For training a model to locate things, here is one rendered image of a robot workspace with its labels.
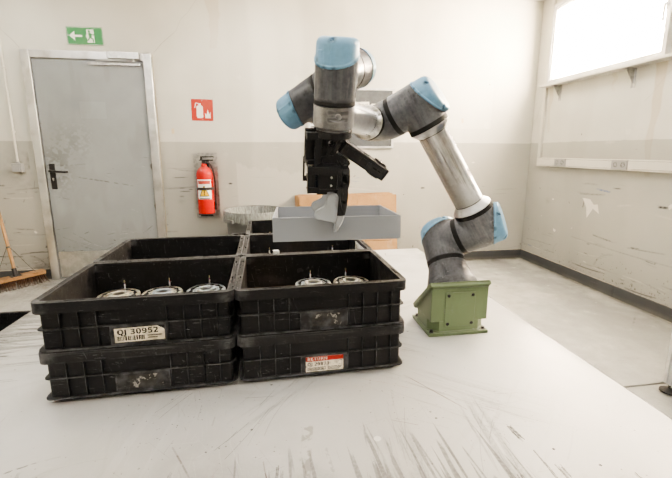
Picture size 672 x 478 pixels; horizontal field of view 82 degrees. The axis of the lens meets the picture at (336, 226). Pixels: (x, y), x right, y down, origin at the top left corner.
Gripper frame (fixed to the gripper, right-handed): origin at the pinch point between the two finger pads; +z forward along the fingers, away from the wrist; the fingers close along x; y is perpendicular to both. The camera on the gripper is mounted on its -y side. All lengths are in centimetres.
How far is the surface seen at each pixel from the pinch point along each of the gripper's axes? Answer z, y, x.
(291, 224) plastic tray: 0.0, 9.6, -0.8
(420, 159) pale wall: 84, -162, -306
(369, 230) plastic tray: 1.1, -6.6, 1.3
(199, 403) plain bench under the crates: 36.3, 30.2, 10.0
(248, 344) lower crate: 27.7, 19.5, 3.2
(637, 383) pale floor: 125, -181, -39
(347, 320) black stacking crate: 24.2, -3.3, 2.4
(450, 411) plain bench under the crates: 32.6, -20.8, 23.3
